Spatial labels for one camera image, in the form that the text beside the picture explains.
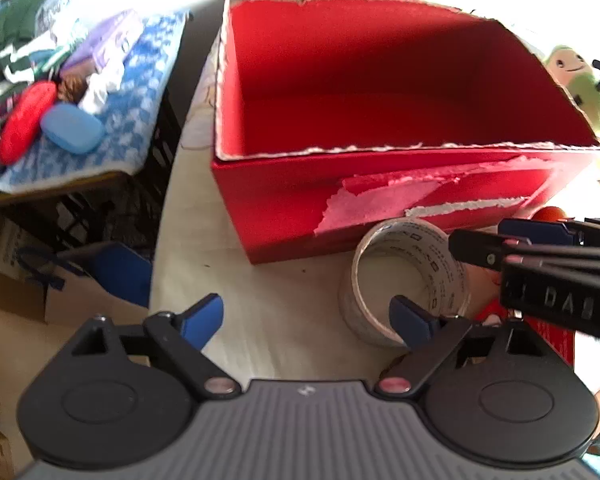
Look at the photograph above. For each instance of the blue white checked cloth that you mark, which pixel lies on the blue white checked cloth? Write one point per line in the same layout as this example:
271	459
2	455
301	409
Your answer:
135	125

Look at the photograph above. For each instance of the white crumpled paper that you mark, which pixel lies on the white crumpled paper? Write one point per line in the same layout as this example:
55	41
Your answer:
102	87

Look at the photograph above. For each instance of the green smiling plush toy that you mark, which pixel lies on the green smiling plush toy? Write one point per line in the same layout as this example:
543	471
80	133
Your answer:
580	85

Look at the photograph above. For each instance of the black plastic crate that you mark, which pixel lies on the black plastic crate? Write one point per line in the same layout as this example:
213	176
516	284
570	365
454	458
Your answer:
130	220

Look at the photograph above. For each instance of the red gold-printed packet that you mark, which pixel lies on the red gold-printed packet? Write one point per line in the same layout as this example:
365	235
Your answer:
555	345

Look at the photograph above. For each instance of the brown fuzzy item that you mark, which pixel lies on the brown fuzzy item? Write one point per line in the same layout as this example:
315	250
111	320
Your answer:
72	87

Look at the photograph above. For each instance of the paper bag with blue ribbon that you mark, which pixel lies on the paper bag with blue ribbon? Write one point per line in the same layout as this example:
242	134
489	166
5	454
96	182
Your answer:
25	265

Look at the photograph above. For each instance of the blue oval case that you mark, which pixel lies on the blue oval case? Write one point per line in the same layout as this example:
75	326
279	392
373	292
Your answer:
72	127

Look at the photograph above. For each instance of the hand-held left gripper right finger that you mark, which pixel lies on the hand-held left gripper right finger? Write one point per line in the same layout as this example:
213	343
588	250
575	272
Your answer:
410	322

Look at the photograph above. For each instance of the clear packing tape roll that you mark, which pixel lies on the clear packing tape roll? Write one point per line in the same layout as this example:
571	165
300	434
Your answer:
437	260

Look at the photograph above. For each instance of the yellow orange plush toy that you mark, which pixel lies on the yellow orange plush toy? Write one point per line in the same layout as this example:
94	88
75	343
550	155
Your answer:
550	214

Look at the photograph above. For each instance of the red oval case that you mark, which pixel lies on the red oval case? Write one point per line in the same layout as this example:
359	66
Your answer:
25	122

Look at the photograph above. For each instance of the pile of folded clothes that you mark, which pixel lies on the pile of folded clothes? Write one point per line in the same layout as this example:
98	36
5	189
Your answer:
15	35

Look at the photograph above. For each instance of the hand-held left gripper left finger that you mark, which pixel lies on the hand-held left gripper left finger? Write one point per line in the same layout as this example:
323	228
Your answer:
205	317

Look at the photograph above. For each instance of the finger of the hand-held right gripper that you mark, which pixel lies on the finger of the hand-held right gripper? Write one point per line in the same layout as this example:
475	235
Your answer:
475	250
535	232

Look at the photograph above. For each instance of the purple tissue pack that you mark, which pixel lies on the purple tissue pack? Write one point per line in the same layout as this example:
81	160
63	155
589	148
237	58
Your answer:
105	40

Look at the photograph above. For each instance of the red cardboard box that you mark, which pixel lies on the red cardboard box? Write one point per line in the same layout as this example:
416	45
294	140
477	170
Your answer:
380	85

